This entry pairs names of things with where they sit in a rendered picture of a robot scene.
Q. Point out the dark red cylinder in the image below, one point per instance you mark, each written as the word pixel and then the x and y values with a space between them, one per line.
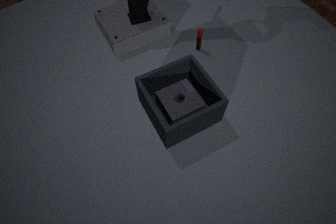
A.
pixel 199 38

